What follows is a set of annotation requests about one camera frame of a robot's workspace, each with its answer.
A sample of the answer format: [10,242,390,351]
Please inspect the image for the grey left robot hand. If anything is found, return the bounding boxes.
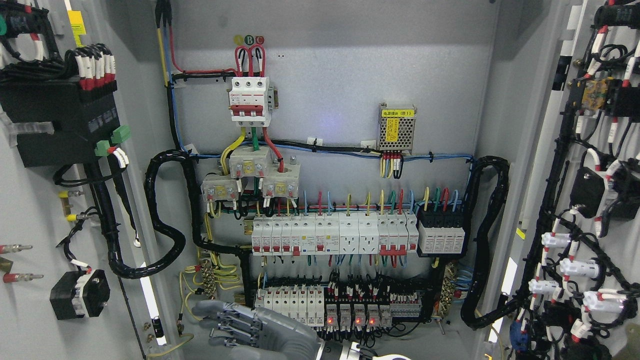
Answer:
[192,300,325,360]

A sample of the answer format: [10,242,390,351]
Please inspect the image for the grey cabinet door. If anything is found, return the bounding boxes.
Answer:
[1,0,176,360]
[472,0,640,360]

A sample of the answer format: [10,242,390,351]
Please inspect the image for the lower relay terminal row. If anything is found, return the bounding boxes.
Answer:
[254,285,422,334]

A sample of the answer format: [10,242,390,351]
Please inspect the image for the white breaker and socket row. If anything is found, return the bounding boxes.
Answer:
[251,211,419,256]

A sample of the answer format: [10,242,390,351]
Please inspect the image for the grey current transformers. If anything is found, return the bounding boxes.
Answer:
[201,145,301,205]

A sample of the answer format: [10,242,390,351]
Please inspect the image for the black surge protector block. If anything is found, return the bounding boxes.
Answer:
[417,208,467,259]

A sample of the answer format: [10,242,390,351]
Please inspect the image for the red main circuit breaker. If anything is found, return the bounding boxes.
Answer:
[228,76,274,128]

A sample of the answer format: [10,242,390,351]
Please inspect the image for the metal mesh power supply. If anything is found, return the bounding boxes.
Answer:
[375,102,418,155]

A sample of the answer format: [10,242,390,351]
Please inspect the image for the black digital power meter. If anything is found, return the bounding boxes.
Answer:
[1,78,130,167]

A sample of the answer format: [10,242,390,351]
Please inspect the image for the black left cable conduit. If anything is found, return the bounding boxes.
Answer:
[107,150,251,281]

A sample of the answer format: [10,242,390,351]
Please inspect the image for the black cable conduit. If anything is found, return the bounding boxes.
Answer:
[460,155,511,331]
[107,150,251,281]

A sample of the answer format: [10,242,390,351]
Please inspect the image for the black rotary selector switch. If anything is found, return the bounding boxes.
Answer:
[49,269,110,321]

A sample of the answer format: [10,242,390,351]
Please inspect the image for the black right cable conduit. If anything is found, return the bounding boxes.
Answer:
[460,155,511,331]

